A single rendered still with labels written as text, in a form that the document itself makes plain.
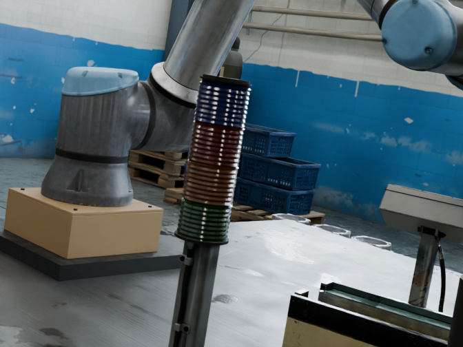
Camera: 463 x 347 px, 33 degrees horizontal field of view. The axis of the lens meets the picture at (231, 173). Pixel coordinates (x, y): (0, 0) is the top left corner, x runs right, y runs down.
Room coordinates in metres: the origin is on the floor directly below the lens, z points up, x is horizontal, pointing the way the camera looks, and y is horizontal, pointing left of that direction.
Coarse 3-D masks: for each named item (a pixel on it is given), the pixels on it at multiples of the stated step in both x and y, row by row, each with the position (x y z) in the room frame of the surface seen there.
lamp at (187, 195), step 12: (192, 168) 0.86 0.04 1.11; (204, 168) 0.85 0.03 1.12; (216, 168) 0.85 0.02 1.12; (228, 168) 0.86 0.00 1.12; (192, 180) 0.86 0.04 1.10; (204, 180) 0.85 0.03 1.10; (216, 180) 0.85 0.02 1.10; (228, 180) 0.86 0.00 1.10; (192, 192) 0.86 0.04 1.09; (204, 192) 0.85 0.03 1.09; (216, 192) 0.85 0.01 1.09; (228, 192) 0.86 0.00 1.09; (216, 204) 0.85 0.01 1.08; (228, 204) 0.87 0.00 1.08
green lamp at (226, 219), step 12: (192, 204) 0.86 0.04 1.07; (204, 204) 0.85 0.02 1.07; (180, 216) 0.87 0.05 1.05; (192, 216) 0.85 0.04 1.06; (204, 216) 0.85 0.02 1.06; (216, 216) 0.85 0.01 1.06; (228, 216) 0.87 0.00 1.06; (180, 228) 0.87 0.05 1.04; (192, 228) 0.85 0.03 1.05; (204, 228) 0.85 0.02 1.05; (216, 228) 0.86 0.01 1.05; (228, 228) 0.88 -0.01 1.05; (204, 240) 0.85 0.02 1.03; (216, 240) 0.86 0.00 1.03
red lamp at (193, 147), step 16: (208, 128) 0.85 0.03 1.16; (224, 128) 0.85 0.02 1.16; (240, 128) 0.87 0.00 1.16; (192, 144) 0.87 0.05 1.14; (208, 144) 0.85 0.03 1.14; (224, 144) 0.85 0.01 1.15; (240, 144) 0.87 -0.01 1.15; (192, 160) 0.87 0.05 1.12; (208, 160) 0.85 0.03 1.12; (224, 160) 0.85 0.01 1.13
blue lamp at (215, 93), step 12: (204, 84) 0.86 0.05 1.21; (216, 84) 0.85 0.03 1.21; (204, 96) 0.86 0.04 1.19; (216, 96) 0.85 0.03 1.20; (228, 96) 0.85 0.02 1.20; (240, 96) 0.86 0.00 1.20; (204, 108) 0.86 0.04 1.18; (216, 108) 0.85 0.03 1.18; (228, 108) 0.85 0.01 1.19; (240, 108) 0.86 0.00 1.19; (204, 120) 0.86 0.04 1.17; (216, 120) 0.85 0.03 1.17; (228, 120) 0.85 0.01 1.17; (240, 120) 0.86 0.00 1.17
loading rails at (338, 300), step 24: (336, 288) 1.18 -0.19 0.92; (360, 288) 1.16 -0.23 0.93; (288, 312) 1.07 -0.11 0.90; (312, 312) 1.05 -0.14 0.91; (336, 312) 1.03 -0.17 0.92; (360, 312) 1.12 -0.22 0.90; (384, 312) 1.10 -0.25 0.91; (408, 312) 1.11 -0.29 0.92; (432, 312) 1.10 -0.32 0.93; (288, 336) 1.06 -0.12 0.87; (312, 336) 1.05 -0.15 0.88; (336, 336) 1.03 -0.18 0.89; (360, 336) 1.01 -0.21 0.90; (384, 336) 0.99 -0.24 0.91; (408, 336) 0.98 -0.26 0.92; (432, 336) 1.06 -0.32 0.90
